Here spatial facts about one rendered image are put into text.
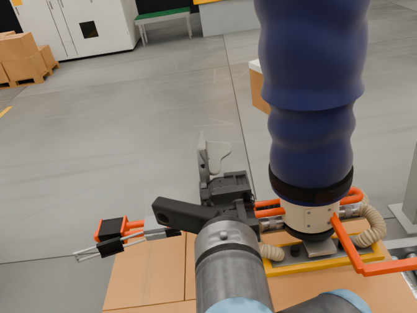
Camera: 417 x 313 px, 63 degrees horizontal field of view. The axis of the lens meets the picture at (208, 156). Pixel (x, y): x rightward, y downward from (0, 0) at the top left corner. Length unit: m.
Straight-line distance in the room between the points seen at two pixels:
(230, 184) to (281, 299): 0.71
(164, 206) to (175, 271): 1.31
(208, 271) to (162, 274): 1.42
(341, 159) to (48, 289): 2.39
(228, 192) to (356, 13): 0.42
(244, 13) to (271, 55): 7.52
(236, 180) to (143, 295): 1.31
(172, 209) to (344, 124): 0.46
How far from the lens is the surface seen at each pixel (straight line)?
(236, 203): 0.53
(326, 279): 1.25
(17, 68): 7.72
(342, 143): 0.87
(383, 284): 1.27
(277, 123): 0.83
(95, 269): 2.80
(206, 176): 0.54
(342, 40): 0.73
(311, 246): 1.05
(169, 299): 1.75
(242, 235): 0.45
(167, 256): 1.91
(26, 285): 3.00
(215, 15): 8.23
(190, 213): 0.52
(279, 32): 0.72
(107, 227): 1.08
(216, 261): 0.42
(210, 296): 0.40
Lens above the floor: 1.94
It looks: 33 degrees down
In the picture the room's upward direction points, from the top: 10 degrees counter-clockwise
